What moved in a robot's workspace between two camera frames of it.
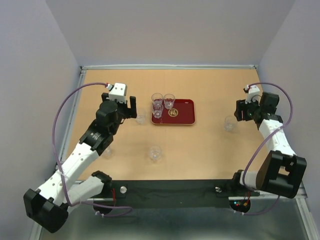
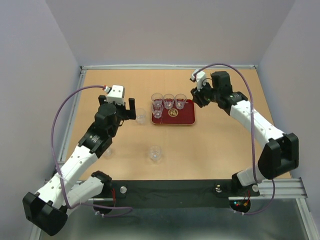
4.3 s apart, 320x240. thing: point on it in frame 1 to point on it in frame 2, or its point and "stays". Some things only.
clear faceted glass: [230, 123] to [180, 99]
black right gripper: [241, 105] to [197, 96]
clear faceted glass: [155, 152] stays
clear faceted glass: [169, 99] stays
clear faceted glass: [141, 117] stays
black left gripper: [129, 112] stays
